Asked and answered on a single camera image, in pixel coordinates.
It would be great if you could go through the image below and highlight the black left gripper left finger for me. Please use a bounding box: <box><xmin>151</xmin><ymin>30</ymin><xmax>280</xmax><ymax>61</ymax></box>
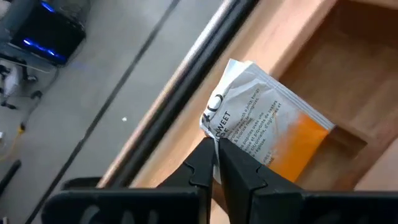
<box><xmin>42</xmin><ymin>136</ymin><xmax>217</xmax><ymax>224</ymax></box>

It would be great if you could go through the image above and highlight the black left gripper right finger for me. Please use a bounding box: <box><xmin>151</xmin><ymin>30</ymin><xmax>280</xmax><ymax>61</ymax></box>
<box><xmin>217</xmin><ymin>138</ymin><xmax>398</xmax><ymax>224</ymax></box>

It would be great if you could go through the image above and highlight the white orange tea sachet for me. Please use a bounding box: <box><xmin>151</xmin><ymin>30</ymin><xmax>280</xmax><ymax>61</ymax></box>
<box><xmin>199</xmin><ymin>58</ymin><xmax>336</xmax><ymax>184</ymax></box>

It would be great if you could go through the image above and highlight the black pipe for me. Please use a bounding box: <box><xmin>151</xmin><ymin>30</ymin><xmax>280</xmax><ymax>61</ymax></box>
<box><xmin>0</xmin><ymin>159</ymin><xmax>22</xmax><ymax>197</ymax></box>

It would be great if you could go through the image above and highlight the black computer with blue lights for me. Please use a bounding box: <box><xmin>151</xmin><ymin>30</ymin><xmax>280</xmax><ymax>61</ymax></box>
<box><xmin>9</xmin><ymin>0</ymin><xmax>87</xmax><ymax>67</ymax></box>

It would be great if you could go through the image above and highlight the yellow plug with cord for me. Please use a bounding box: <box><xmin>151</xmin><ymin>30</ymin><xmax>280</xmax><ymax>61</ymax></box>
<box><xmin>0</xmin><ymin>123</ymin><xmax>26</xmax><ymax>162</ymax></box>

